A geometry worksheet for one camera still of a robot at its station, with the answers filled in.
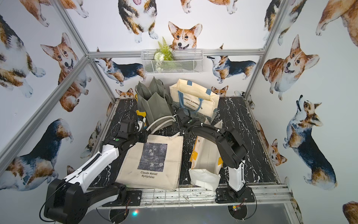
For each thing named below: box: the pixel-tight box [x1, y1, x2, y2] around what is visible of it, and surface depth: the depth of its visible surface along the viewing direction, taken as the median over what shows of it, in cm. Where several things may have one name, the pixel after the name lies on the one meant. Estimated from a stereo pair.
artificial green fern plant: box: [153, 36, 174, 62], surface depth 84 cm
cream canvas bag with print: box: [115, 133, 184, 191], surface depth 83 cm
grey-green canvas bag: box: [134, 76, 177, 132], surface depth 95 cm
